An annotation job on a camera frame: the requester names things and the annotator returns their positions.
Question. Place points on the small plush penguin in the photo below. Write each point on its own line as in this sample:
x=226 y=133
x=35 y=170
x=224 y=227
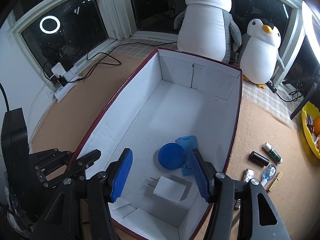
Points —
x=259 y=52

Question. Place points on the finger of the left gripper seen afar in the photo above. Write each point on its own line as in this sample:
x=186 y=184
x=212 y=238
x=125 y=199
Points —
x=76 y=168

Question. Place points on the yellow fruit bowl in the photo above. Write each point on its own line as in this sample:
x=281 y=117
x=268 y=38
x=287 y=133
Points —
x=311 y=109

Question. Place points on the white usb charger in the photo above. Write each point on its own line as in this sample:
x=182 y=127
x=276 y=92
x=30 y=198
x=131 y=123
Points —
x=170 y=188

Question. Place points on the black inline cable switch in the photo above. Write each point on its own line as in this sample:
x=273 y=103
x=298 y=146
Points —
x=271 y=87

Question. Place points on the light blue phone stand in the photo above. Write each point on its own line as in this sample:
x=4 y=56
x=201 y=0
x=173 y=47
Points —
x=187 y=143

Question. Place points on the clear blue sanitizer bottle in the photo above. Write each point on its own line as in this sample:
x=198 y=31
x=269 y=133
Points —
x=268 y=174

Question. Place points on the wrapped candy pile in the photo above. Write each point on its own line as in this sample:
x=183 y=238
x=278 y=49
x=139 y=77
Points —
x=309 y=124

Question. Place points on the white power strip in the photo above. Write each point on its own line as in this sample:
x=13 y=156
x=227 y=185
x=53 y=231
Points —
x=64 y=90

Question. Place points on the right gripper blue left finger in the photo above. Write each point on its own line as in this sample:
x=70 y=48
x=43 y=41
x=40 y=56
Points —
x=61 y=218

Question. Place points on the patterned lighter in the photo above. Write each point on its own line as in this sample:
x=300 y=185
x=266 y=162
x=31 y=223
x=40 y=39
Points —
x=248 y=175

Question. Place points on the blue round tin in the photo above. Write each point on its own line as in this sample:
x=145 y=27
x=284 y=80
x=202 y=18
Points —
x=172 y=156

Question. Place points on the black cylinder tube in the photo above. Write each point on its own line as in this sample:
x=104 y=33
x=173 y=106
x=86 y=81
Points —
x=258 y=159

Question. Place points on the large plush penguin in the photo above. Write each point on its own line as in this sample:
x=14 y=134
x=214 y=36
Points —
x=207 y=28

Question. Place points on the white wall charger block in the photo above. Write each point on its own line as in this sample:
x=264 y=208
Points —
x=58 y=70

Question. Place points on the green white glue stick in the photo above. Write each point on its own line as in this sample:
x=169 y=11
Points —
x=272 y=153

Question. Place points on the white ring light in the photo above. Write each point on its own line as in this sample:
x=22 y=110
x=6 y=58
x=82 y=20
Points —
x=309 y=29

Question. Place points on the wooden clothespin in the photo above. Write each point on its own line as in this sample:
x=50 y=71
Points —
x=274 y=182

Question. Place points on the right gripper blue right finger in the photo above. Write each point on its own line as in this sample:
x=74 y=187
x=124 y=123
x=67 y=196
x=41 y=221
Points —
x=258 y=219

